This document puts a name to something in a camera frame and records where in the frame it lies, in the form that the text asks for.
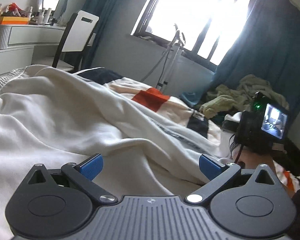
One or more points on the blue basin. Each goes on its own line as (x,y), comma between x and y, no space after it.
(190,97)

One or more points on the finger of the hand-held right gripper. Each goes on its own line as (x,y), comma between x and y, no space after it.
(230,126)

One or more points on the small white cloth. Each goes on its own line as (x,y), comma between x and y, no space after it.
(145,37)

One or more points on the blue curtain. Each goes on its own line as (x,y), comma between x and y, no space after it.
(265,42)
(102,10)

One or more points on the metal floor stand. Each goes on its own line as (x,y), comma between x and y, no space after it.
(173,55)

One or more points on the cream printed fleece blanket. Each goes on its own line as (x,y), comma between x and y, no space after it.
(252,87)

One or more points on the red toy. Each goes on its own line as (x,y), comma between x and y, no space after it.
(15,8)

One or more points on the dark framed window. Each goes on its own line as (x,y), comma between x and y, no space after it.
(190,10)

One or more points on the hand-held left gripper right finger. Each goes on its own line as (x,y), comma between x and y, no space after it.
(210,166)

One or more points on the black sofa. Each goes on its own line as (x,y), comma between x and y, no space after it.
(295,155)

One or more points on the orange black white striped blanket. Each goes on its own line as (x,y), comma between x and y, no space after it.
(150,96)

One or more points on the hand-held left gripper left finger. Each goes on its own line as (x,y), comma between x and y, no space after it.
(91,167)

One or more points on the white dressing table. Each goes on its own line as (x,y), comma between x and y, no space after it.
(27,36)

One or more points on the orange box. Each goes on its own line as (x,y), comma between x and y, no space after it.
(10,20)

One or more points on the white sweatshirt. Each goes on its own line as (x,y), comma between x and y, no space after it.
(52,120)

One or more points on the group of cosmetic bottles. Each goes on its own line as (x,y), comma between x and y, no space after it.
(43,16)

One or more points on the white chair with black frame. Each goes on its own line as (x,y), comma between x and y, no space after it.
(80,35)

